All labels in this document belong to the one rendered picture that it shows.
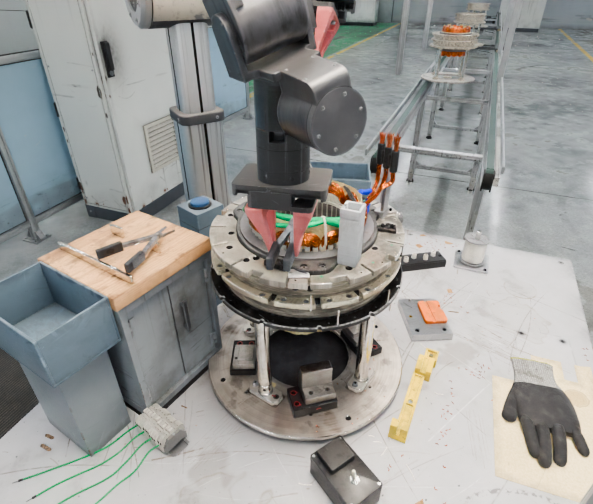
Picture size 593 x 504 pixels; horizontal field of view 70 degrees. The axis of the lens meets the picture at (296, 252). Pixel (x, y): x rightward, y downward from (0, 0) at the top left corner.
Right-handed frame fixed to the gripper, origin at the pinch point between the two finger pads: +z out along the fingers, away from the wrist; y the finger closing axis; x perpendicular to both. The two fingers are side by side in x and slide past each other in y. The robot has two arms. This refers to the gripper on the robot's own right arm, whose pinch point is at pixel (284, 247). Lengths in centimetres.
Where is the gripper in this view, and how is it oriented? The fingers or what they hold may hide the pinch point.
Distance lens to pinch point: 51.5
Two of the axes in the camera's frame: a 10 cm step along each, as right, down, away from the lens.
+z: 0.0, 8.5, 5.3
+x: 1.8, -5.2, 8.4
